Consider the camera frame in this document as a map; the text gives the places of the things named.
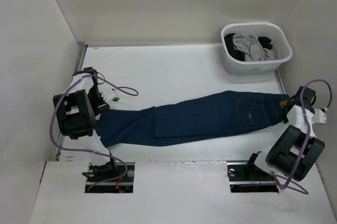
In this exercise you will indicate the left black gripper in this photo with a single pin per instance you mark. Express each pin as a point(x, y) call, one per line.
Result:
point(98, 108)

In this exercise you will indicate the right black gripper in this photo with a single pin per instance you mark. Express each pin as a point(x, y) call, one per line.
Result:
point(285, 119)

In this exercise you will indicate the dark blue denim trousers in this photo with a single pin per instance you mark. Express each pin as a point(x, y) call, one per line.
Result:
point(218, 115)

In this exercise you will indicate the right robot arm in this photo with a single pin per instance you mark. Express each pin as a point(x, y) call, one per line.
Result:
point(298, 140)

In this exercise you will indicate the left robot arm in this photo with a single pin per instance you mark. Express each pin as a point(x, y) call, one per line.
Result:
point(77, 119)

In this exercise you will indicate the black garment in basket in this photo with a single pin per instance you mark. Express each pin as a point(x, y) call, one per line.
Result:
point(229, 44)

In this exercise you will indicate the white plastic laundry basket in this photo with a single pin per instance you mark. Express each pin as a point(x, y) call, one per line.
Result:
point(266, 29)

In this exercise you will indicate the grey garment in basket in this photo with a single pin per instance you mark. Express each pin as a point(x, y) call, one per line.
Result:
point(256, 48)

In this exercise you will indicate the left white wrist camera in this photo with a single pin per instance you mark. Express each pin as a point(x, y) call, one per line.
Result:
point(109, 94)

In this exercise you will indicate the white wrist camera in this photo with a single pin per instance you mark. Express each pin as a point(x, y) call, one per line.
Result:
point(319, 116)
point(109, 94)

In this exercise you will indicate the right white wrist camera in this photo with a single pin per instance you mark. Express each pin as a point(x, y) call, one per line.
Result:
point(319, 116)

